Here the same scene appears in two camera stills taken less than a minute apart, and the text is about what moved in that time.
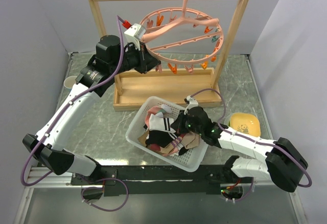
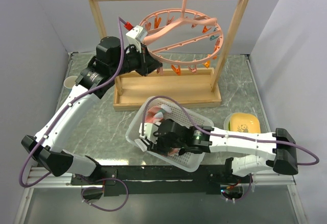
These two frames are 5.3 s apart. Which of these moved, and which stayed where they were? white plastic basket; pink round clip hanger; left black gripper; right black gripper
Moved: right black gripper
Stayed: left black gripper; pink round clip hanger; white plastic basket
